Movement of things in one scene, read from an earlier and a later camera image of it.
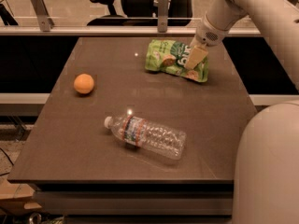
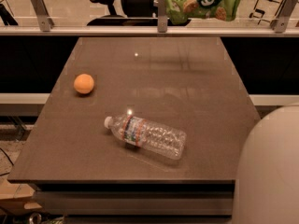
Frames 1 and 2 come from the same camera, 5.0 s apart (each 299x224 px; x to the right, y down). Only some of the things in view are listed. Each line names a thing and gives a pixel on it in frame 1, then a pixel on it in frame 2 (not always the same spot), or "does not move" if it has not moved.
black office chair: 137,7 does not move
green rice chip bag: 171,56 -> 212,2
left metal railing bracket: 37,2 does not move
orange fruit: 83,83 does not move
